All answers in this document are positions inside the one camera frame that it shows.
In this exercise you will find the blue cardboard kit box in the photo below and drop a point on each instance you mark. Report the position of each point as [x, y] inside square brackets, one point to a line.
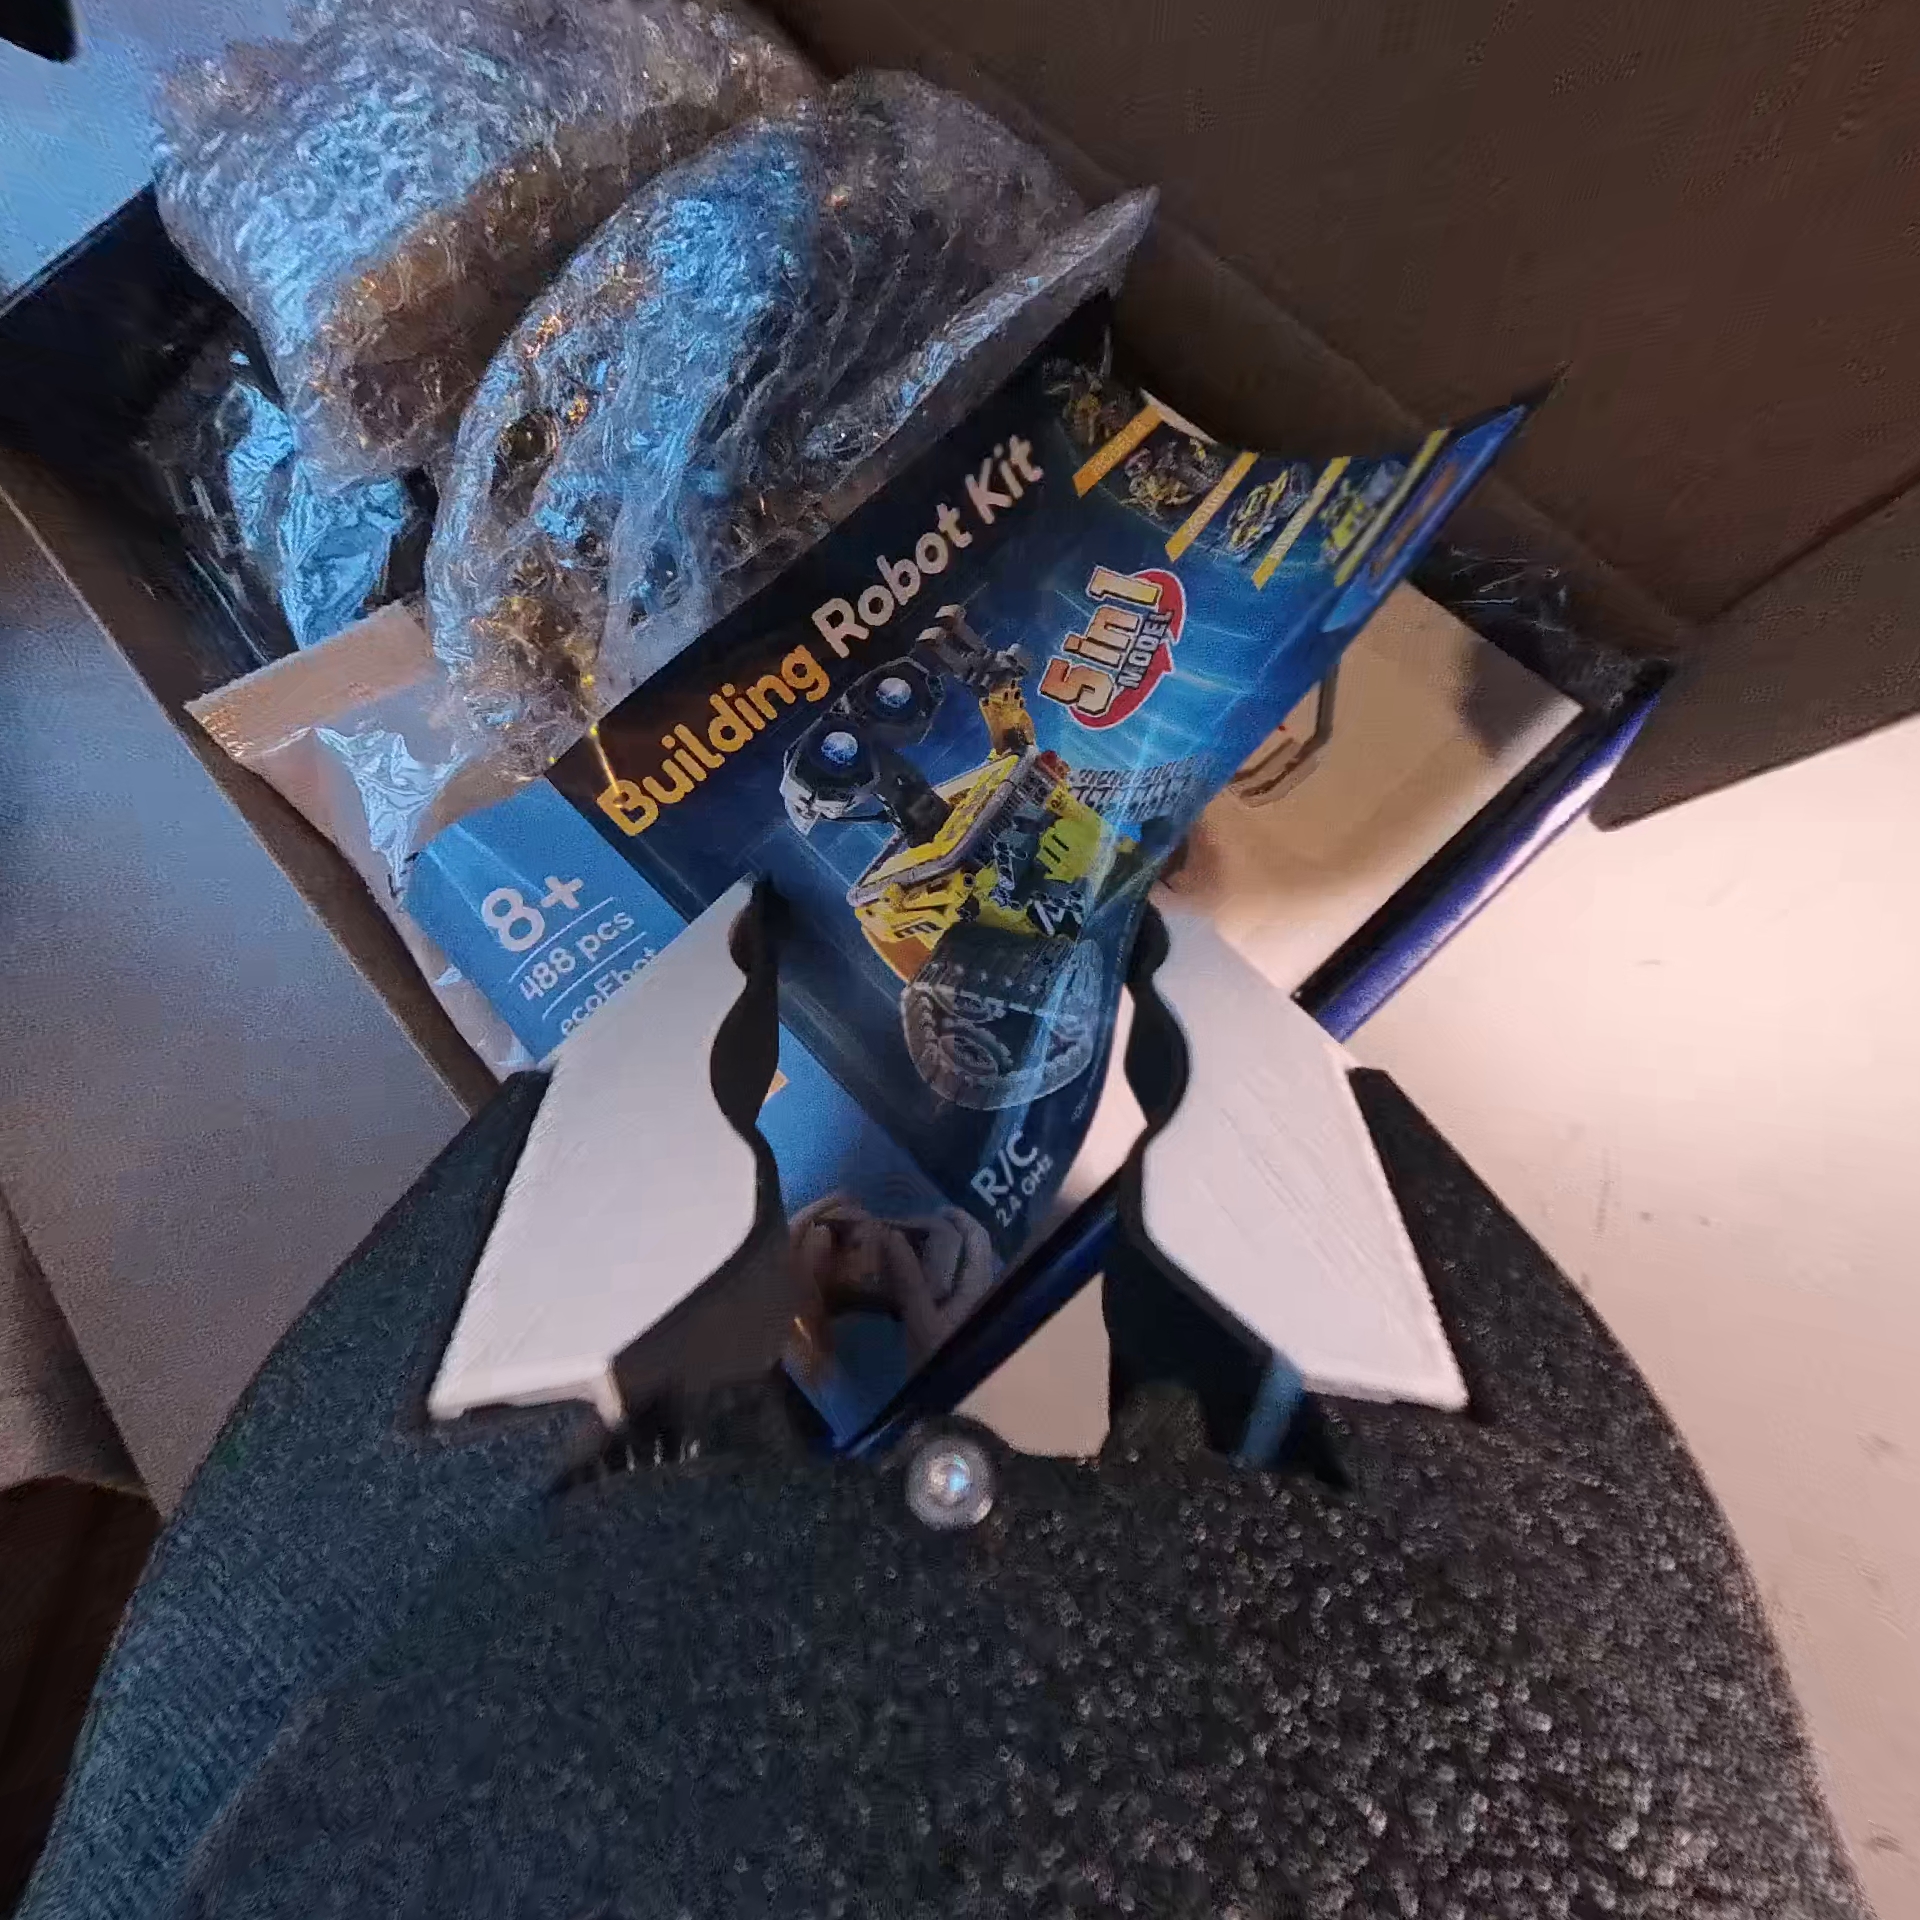
[1500, 225]

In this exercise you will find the bubble wrap bag blue parts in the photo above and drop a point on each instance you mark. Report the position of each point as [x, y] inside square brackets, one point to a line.
[720, 389]

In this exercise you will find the blue robot kit booklet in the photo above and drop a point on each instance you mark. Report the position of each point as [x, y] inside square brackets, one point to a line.
[931, 720]

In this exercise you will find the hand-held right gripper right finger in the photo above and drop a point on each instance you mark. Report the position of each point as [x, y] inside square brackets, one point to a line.
[1290, 1201]

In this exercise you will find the white labelled parts bag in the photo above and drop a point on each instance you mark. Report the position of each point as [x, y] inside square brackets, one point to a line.
[330, 720]

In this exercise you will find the grey desk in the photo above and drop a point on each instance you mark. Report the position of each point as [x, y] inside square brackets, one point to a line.
[1650, 1201]

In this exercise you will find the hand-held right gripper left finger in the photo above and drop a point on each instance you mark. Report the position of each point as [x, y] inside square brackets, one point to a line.
[614, 1201]

